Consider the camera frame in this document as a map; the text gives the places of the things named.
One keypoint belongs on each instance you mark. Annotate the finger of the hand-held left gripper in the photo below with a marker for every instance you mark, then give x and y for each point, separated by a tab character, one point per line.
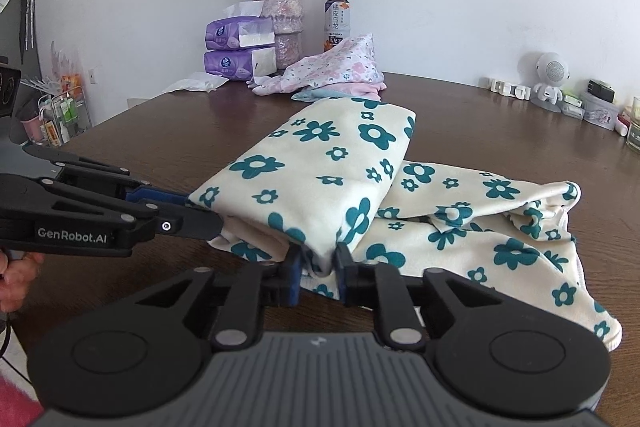
160	197
195	224

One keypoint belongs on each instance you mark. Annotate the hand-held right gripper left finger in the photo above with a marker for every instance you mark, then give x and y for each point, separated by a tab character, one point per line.
295	277

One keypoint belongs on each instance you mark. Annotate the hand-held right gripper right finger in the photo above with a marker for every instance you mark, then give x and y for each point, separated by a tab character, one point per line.
341	272

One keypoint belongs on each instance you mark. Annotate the cream teal floral garment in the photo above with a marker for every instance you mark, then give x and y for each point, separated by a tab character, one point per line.
340	147

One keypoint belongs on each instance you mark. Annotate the person's left hand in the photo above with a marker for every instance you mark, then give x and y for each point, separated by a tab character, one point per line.
15	279

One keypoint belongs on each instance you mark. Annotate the crumpled white tissue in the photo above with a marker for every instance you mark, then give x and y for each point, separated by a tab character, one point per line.
195	83

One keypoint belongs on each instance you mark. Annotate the open purple tissue pack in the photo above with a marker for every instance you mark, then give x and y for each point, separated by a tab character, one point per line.
225	34

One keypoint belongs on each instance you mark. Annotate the person's pink clothing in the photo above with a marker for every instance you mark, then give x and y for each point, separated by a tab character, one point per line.
15	402

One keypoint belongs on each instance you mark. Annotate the pink and teal folded garment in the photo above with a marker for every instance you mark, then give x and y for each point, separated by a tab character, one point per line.
360	90

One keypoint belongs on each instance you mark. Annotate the pink floral garment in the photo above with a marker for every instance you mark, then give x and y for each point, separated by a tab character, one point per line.
340	62

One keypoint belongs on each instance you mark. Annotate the tall grey cabinet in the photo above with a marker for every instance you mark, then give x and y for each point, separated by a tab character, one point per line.
10	32

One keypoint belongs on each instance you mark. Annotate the pink glass vase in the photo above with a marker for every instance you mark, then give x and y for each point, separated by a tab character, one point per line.
277	7

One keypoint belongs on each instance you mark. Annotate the white clip row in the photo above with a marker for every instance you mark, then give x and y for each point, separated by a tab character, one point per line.
505	88

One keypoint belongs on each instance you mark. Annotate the tea bottle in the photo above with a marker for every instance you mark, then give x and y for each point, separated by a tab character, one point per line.
338	22

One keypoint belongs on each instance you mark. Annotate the white robot speaker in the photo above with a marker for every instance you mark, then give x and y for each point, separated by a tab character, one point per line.
550	67

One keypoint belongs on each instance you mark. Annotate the black charger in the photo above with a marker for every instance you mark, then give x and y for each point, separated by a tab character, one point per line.
600	91

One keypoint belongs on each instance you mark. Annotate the glass cup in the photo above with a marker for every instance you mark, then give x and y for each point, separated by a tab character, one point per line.
634	124

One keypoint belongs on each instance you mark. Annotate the wall outlet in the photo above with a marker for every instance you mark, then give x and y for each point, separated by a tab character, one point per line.
93	75

